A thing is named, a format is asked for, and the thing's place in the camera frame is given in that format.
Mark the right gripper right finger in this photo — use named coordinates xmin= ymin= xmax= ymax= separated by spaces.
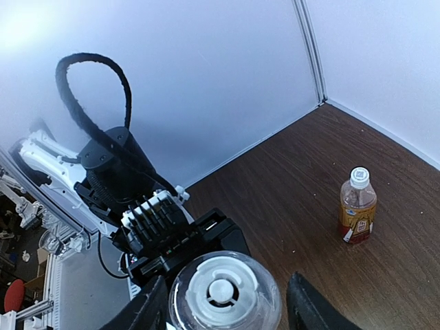
xmin=287 ymin=272 xmax=361 ymax=330

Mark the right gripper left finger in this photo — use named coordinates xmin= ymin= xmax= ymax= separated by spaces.
xmin=100 ymin=276 xmax=168 ymax=330

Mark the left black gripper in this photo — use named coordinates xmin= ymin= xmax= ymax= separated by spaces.
xmin=124 ymin=208 xmax=250 ymax=285

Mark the clear plastic bottle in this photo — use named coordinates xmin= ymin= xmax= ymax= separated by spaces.
xmin=168 ymin=251 xmax=282 ymax=329

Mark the white flip bottle cap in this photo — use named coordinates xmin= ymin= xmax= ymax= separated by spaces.
xmin=185 ymin=256 xmax=259 ymax=328

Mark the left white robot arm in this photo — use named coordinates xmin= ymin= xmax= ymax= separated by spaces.
xmin=10 ymin=126 xmax=249 ymax=286

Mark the amber tea bottle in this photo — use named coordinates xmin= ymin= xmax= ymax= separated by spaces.
xmin=338 ymin=178 xmax=377 ymax=244

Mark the white tea bottle cap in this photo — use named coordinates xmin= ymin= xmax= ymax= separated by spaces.
xmin=349 ymin=166 xmax=370 ymax=189

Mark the red round stool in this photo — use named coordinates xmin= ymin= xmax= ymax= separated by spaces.
xmin=3 ymin=279 xmax=25 ymax=312

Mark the left black braided cable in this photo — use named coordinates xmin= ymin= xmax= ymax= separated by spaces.
xmin=54 ymin=53 xmax=173 ymax=193

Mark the left aluminium frame post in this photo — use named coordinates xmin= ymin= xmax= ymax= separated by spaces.
xmin=292 ymin=0 xmax=328 ymax=105

